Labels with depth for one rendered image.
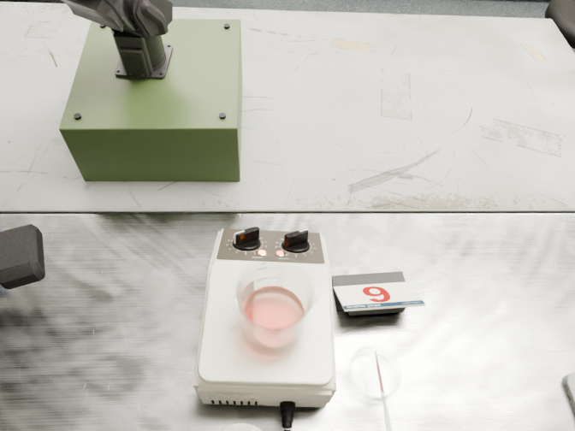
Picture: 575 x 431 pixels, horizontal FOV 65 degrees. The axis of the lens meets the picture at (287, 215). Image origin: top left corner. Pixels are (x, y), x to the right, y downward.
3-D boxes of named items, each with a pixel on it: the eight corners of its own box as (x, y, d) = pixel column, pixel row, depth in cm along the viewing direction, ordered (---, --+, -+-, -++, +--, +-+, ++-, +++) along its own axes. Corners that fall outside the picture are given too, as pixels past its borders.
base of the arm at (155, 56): (126, 44, 61) (113, 2, 56) (174, 46, 61) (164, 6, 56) (113, 79, 57) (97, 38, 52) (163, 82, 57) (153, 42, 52)
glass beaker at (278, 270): (237, 365, 40) (234, 331, 33) (236, 298, 43) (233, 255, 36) (315, 361, 40) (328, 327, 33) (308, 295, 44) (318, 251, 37)
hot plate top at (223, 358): (212, 262, 46) (211, 258, 45) (328, 267, 46) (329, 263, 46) (197, 383, 39) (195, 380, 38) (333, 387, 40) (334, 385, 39)
